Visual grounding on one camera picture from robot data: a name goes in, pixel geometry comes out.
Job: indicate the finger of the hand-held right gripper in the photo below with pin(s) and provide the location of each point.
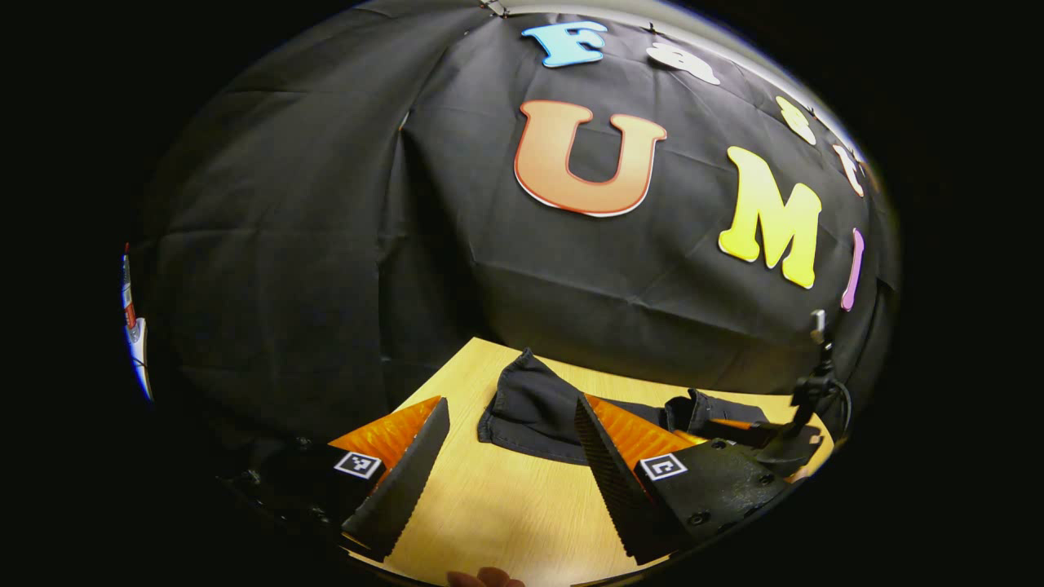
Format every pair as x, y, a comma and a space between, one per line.
734, 432

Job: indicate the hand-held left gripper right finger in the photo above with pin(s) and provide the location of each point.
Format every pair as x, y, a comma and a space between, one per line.
616, 489

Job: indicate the black jeans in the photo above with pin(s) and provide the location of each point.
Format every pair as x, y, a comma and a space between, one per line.
530, 408

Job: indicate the black backdrop cloth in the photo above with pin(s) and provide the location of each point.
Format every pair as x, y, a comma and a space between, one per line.
326, 244

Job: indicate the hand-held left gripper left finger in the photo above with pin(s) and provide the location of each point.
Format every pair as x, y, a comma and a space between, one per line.
408, 481

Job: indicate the row of black cloth clips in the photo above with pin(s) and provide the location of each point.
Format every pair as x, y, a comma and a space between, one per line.
493, 8

